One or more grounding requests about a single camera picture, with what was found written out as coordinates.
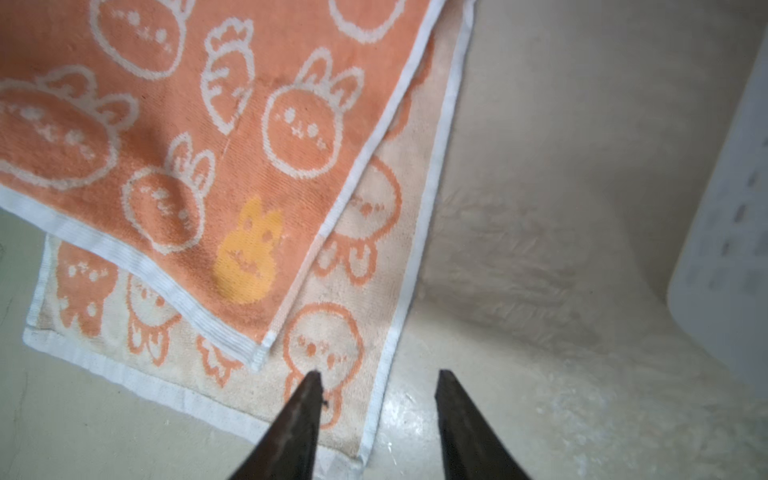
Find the orange bunny pattern towel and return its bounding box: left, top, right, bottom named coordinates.
left=1, top=1, right=474, bottom=479

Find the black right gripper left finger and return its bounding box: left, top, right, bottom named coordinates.
left=230, top=370, right=324, bottom=480

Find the white plastic basket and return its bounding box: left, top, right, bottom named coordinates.
left=667, top=44, right=767, bottom=394

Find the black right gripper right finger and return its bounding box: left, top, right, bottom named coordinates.
left=435, top=369, right=531, bottom=480

